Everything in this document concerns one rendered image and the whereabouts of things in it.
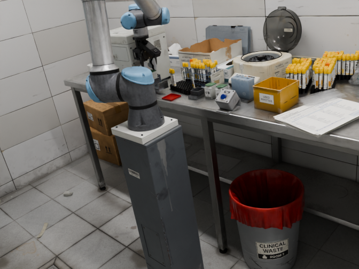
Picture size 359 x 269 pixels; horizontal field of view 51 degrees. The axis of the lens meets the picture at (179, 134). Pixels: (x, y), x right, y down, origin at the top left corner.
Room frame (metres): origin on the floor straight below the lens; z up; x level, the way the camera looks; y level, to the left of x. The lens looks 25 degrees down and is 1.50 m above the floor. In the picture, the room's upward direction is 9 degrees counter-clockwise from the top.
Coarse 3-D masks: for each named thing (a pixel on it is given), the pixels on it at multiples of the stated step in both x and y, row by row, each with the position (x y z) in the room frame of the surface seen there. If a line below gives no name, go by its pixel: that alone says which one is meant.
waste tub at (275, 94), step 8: (264, 80) 1.51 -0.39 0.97; (272, 80) 1.54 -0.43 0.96; (280, 80) 1.51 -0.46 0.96; (288, 80) 1.48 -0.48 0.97; (296, 80) 1.45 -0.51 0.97; (256, 88) 1.45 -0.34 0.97; (264, 88) 1.42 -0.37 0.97; (272, 88) 1.54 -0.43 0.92; (280, 88) 1.51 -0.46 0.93; (288, 88) 1.40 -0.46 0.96; (296, 88) 1.44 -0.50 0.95; (256, 96) 1.46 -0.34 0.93; (264, 96) 1.42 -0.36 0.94; (272, 96) 1.39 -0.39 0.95; (280, 96) 1.37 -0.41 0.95; (288, 96) 1.40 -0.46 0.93; (296, 96) 1.44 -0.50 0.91; (256, 104) 1.46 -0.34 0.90; (264, 104) 1.43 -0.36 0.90; (272, 104) 1.39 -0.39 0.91; (280, 104) 1.37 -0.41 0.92; (288, 104) 1.40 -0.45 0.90; (280, 112) 1.37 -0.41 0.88
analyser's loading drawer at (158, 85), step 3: (156, 78) 1.91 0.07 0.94; (156, 81) 1.91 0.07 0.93; (159, 81) 1.92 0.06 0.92; (165, 81) 1.87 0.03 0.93; (156, 84) 1.90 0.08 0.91; (159, 84) 1.85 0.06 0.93; (162, 84) 1.86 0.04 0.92; (165, 84) 1.87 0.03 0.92; (156, 87) 1.85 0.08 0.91; (159, 87) 1.84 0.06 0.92; (162, 87) 1.86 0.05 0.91; (165, 87) 1.87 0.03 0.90; (159, 90) 1.84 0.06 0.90
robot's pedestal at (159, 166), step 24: (120, 144) 1.41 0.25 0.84; (144, 144) 1.30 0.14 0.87; (168, 144) 1.36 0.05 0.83; (144, 168) 1.32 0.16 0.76; (168, 168) 1.35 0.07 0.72; (144, 192) 1.34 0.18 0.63; (168, 192) 1.33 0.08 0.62; (144, 216) 1.37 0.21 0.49; (168, 216) 1.31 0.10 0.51; (192, 216) 1.41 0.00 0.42; (144, 240) 1.41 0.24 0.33; (168, 240) 1.30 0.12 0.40; (192, 240) 1.39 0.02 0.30; (168, 264) 1.30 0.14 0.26; (192, 264) 1.37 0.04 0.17
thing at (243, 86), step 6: (234, 78) 1.61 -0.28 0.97; (240, 78) 1.59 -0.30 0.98; (246, 78) 1.57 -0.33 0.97; (252, 78) 1.56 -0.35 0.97; (234, 84) 1.61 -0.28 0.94; (240, 84) 1.58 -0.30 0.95; (246, 84) 1.55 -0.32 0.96; (252, 84) 1.56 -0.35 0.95; (240, 90) 1.58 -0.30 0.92; (246, 90) 1.56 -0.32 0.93; (252, 90) 1.56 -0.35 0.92; (240, 96) 1.59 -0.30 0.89; (246, 96) 1.56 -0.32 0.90; (252, 96) 1.56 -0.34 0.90; (246, 102) 1.54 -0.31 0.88
